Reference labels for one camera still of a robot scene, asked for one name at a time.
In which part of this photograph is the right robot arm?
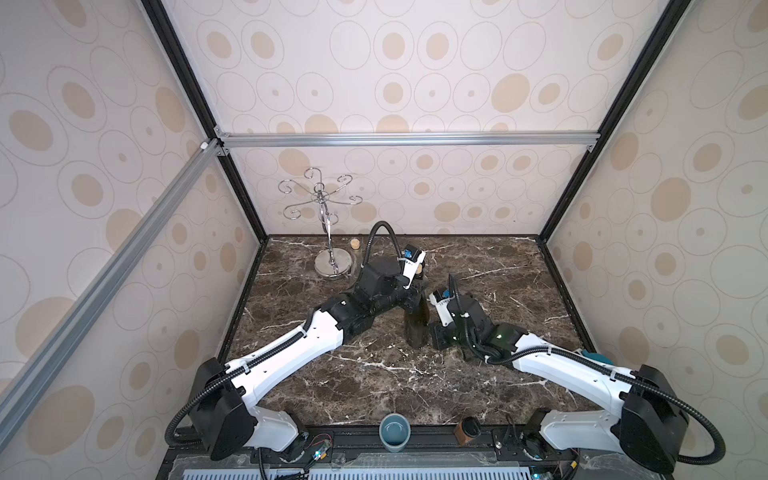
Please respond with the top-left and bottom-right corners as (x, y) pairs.
(428, 277), (726, 475)

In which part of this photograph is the horizontal aluminium rail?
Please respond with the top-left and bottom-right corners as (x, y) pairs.
(221, 130), (600, 148)

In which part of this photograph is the chrome glass holder stand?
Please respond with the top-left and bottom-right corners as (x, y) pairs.
(277, 167), (363, 279)

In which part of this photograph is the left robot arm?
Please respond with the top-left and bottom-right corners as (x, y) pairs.
(164, 244), (426, 463)

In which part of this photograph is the blue grey ceramic cup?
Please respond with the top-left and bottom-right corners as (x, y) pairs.
(378, 413), (411, 453)

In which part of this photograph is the left diagonal aluminium rail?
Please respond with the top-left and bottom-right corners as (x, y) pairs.
(1, 138), (223, 449)

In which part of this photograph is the dark green wine bottle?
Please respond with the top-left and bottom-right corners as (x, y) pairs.
(404, 266), (430, 349)

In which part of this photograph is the tall clear corked bottle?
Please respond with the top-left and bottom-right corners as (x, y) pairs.
(349, 237), (363, 272)

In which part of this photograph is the small brown black cup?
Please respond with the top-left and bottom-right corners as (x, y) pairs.
(453, 416), (482, 447)

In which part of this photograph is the white teal round object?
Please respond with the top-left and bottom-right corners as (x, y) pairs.
(580, 350), (614, 367)

